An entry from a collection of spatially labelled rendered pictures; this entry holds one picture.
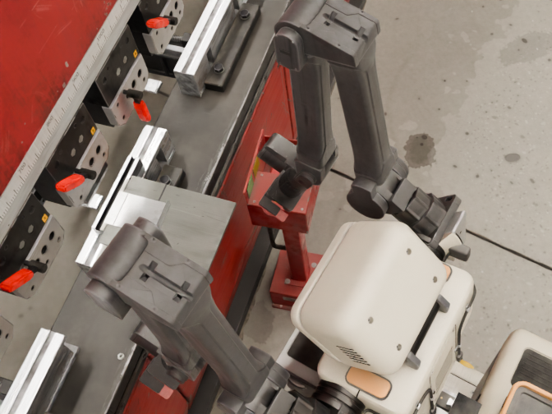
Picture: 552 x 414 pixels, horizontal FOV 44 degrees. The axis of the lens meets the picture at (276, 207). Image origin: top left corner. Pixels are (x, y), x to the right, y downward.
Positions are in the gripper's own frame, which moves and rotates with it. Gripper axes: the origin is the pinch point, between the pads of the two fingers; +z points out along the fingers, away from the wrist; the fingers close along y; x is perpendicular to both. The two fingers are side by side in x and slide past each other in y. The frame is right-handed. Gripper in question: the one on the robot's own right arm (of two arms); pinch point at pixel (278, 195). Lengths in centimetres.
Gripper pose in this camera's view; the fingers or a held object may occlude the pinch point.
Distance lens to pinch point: 153.6
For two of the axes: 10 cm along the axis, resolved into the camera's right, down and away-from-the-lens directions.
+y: -5.2, 7.8, -3.6
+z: -3.0, 2.4, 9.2
